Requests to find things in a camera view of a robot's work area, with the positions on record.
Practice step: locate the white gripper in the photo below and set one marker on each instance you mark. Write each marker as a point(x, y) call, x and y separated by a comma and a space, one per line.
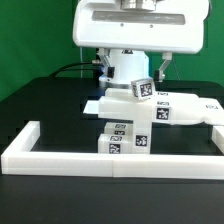
point(174, 26)

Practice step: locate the white tagged cube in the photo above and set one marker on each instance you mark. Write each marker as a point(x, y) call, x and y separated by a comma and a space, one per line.
point(143, 88)

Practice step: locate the white H-shaped chair back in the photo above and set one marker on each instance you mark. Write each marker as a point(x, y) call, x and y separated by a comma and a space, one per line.
point(163, 107)

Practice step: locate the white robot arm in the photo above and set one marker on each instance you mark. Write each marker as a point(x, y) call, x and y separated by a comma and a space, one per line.
point(130, 64)

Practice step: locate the white tag base sheet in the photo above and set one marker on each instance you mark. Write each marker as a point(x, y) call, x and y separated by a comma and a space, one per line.
point(91, 107)

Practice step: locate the white block right edge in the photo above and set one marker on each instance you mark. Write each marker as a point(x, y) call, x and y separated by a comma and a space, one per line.
point(218, 137)

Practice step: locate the white U-shaped fence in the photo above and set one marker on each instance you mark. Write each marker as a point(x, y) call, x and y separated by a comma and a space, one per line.
point(19, 158)

